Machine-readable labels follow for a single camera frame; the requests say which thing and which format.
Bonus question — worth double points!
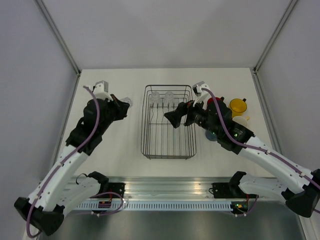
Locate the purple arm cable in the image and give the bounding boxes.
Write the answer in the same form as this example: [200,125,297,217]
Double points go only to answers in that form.
[26,85,125,238]
[201,87,320,218]

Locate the aluminium frame post left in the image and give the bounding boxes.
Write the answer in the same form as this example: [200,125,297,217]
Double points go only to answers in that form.
[34,0,81,77]

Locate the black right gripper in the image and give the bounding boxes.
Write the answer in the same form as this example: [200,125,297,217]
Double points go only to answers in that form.
[164,94,221,137]

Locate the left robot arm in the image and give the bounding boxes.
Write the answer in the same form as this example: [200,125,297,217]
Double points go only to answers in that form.
[14,95,131,238]

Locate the white slotted cable duct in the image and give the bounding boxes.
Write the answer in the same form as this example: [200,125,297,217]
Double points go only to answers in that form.
[75,200,233,212]

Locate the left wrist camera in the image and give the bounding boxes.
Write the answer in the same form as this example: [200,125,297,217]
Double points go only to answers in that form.
[92,80,112,100]

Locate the pale yellow mug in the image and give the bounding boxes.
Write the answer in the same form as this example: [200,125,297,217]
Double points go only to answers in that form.
[232,116,250,128]

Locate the dark wire dish rack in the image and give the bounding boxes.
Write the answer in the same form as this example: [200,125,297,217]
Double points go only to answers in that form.
[140,84,197,160]

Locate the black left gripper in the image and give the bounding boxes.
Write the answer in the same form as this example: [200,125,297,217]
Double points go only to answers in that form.
[98,94,130,134]

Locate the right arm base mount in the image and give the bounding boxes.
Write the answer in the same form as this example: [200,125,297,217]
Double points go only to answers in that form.
[211,171,257,199]

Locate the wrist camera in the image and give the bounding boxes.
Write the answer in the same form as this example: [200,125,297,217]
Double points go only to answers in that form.
[192,81,210,106]
[92,80,112,100]

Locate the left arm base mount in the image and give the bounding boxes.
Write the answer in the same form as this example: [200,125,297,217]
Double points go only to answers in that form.
[75,171,126,202]

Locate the clear glass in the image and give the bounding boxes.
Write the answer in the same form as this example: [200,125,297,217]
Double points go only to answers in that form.
[149,91,161,107]
[121,97,133,109]
[163,91,174,107]

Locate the yellow mug black handle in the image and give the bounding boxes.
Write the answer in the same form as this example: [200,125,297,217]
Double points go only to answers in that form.
[229,98,248,118]

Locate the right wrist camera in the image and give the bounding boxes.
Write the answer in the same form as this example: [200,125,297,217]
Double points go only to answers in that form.
[192,81,210,106]

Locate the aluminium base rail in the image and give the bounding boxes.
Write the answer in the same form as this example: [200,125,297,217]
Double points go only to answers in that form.
[109,176,230,201]

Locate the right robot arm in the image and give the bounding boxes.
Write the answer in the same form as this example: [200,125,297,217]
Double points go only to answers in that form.
[164,98,320,218]

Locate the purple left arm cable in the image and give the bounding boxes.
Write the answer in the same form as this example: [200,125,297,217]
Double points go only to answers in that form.
[26,85,125,238]

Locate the aluminium frame post right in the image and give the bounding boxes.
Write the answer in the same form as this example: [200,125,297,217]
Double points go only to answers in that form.
[252,0,300,75]

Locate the red mug black handle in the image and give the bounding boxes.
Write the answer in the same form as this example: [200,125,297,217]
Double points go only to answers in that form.
[207,96,225,107]

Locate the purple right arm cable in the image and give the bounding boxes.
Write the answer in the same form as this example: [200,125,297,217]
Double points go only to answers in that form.
[201,87,320,218]

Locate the aluminium frame post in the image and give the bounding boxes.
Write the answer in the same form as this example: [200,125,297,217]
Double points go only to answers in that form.
[34,0,81,77]
[252,0,300,75]

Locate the blue mug dark handle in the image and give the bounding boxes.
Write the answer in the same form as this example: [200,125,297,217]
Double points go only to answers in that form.
[205,130,218,142]

